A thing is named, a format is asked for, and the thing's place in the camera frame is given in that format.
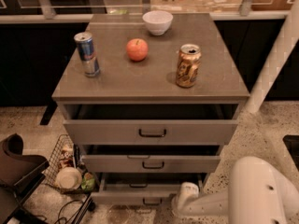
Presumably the red apple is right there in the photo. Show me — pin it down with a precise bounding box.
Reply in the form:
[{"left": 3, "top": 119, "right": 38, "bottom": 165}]
[{"left": 126, "top": 38, "right": 149, "bottom": 62}]

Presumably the black cable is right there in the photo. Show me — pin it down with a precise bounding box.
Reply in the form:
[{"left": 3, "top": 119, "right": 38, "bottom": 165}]
[{"left": 54, "top": 199, "right": 97, "bottom": 224}]

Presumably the grey top drawer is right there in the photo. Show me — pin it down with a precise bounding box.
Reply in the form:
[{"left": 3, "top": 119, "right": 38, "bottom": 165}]
[{"left": 64, "top": 104, "right": 237, "bottom": 145}]

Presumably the white ceramic bowl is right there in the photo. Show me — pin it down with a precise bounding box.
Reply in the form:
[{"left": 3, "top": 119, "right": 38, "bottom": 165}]
[{"left": 142, "top": 10, "right": 173, "bottom": 35}]

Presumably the blue silver energy drink can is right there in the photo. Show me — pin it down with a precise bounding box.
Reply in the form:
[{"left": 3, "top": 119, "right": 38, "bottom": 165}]
[{"left": 74, "top": 32, "right": 100, "bottom": 77}]

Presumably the black object at right edge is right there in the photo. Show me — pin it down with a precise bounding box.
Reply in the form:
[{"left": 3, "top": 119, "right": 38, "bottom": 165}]
[{"left": 283, "top": 135, "right": 299, "bottom": 170}]

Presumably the grey drawer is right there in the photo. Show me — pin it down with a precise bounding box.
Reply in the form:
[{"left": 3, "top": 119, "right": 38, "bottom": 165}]
[
  {"left": 92, "top": 173, "right": 206, "bottom": 206},
  {"left": 82, "top": 145, "right": 221, "bottom": 173},
  {"left": 64, "top": 104, "right": 237, "bottom": 145}
]

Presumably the black wire basket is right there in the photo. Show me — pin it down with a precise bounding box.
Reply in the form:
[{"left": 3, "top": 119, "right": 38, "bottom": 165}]
[{"left": 45, "top": 134, "right": 93, "bottom": 194}]

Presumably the brown snack bag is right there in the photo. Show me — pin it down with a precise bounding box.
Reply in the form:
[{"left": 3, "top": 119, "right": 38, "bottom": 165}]
[{"left": 59, "top": 145, "right": 74, "bottom": 169}]

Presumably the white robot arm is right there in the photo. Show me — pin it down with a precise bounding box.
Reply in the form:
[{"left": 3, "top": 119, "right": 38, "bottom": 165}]
[{"left": 171, "top": 156, "right": 299, "bottom": 224}]

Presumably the grey drawer cabinet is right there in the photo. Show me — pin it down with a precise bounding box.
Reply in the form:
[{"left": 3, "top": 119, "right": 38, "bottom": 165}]
[{"left": 51, "top": 12, "right": 250, "bottom": 185}]

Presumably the white bowl in basket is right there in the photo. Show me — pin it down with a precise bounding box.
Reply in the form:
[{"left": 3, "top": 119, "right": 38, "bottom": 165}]
[{"left": 56, "top": 167, "right": 82, "bottom": 189}]

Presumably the gold soda can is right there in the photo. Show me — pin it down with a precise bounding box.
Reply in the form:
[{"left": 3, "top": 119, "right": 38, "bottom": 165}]
[{"left": 176, "top": 44, "right": 202, "bottom": 88}]

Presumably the grey middle drawer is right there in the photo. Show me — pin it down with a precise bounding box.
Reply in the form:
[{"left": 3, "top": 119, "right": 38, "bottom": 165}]
[{"left": 82, "top": 145, "right": 221, "bottom": 173}]

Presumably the grey bottom drawer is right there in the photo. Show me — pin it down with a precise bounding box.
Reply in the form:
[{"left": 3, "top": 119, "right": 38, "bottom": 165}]
[{"left": 92, "top": 173, "right": 206, "bottom": 206}]

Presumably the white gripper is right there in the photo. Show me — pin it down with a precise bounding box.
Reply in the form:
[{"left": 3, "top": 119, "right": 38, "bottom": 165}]
[{"left": 171, "top": 182, "right": 199, "bottom": 217}]

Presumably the green snack packet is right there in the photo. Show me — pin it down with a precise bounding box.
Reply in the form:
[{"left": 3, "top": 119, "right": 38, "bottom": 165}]
[{"left": 81, "top": 173, "right": 95, "bottom": 192}]

